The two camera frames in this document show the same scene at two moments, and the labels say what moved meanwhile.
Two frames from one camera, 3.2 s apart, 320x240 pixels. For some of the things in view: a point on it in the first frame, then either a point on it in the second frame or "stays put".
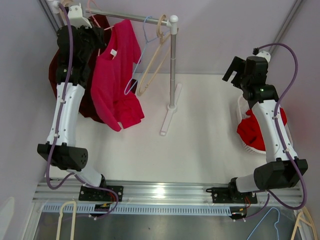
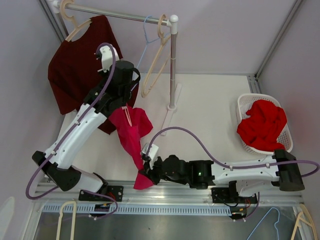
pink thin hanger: [98, 25] to [127, 114]
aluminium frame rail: [163, 193] stays put
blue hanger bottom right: [263, 219] stays put
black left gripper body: [90, 38] to [128, 96]
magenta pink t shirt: [112, 76] to [131, 122]
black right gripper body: [244, 81] to [154, 172]
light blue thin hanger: [141, 57] stays put
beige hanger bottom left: [73, 222] stays put
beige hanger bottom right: [299, 220] stays put
